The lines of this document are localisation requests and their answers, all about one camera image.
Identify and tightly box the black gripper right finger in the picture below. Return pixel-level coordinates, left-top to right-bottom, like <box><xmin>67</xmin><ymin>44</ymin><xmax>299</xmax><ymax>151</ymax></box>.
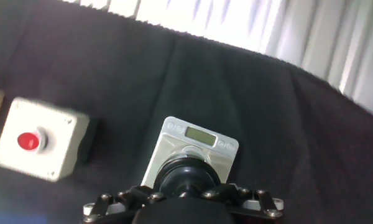
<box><xmin>201</xmin><ymin>182</ymin><xmax>284</xmax><ymax>224</ymax></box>

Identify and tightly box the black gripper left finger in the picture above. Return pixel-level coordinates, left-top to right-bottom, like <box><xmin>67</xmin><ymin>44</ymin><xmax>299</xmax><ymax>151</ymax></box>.
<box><xmin>82</xmin><ymin>185</ymin><xmax>166</xmax><ymax>224</ymax></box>

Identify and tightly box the black jar lid with knob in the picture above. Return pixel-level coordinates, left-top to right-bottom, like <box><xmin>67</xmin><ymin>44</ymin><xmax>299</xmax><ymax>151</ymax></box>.
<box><xmin>153</xmin><ymin>157</ymin><xmax>221</xmax><ymax>198</ymax></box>

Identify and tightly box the clear glass jar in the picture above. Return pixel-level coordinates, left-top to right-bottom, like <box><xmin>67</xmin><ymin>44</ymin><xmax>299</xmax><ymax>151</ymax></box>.
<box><xmin>164</xmin><ymin>146</ymin><xmax>214</xmax><ymax>166</ymax></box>

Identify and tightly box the silver digital scale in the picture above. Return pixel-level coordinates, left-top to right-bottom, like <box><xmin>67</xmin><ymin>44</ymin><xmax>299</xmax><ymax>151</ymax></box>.
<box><xmin>140</xmin><ymin>116</ymin><xmax>240</xmax><ymax>189</ymax></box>

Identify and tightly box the black cloth with blue print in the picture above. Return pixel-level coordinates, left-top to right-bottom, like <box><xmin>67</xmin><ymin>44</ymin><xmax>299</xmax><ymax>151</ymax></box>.
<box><xmin>0</xmin><ymin>0</ymin><xmax>373</xmax><ymax>224</ymax></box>

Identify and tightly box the white box with red button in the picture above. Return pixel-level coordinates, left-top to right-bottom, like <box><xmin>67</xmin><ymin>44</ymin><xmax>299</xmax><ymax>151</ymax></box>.
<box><xmin>0</xmin><ymin>96</ymin><xmax>100</xmax><ymax>183</ymax></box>

